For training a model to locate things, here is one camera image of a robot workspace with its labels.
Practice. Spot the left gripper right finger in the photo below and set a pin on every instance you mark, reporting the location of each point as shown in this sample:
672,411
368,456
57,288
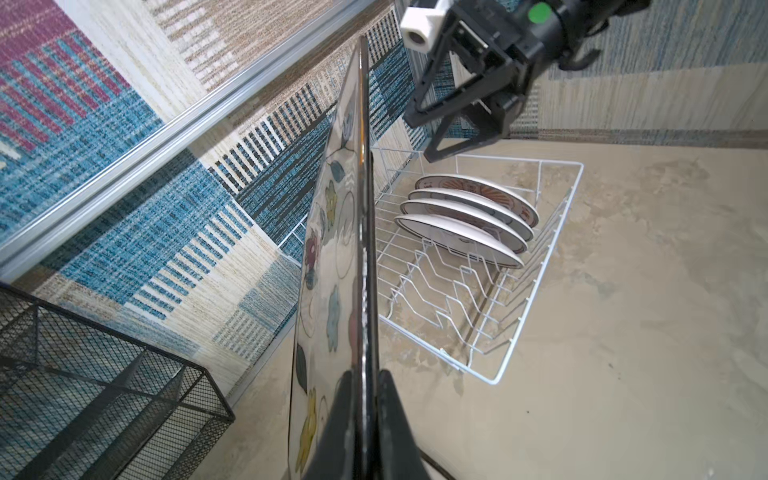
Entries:
399,455

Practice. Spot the white round plate four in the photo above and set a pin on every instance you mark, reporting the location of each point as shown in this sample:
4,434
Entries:
502,195

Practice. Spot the white round plate two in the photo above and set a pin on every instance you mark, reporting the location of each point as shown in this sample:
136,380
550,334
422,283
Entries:
472,216

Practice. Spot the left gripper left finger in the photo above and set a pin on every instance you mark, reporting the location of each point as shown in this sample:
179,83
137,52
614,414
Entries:
334,456

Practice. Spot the black wire shelf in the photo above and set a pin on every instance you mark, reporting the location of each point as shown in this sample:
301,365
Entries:
82,401

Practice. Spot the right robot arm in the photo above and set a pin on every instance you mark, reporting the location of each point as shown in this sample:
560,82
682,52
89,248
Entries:
581,20

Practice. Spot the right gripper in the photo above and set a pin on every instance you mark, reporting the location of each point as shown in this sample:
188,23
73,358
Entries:
504,54

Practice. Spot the white round plate three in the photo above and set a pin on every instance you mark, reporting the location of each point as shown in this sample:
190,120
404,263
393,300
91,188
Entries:
477,201

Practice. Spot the white round plate one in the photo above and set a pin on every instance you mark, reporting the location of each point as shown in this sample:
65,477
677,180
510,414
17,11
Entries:
460,237

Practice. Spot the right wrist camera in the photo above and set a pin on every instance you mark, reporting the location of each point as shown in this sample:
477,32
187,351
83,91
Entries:
422,22

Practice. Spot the white wire dish rack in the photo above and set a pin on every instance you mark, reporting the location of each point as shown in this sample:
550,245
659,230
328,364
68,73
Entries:
468,313

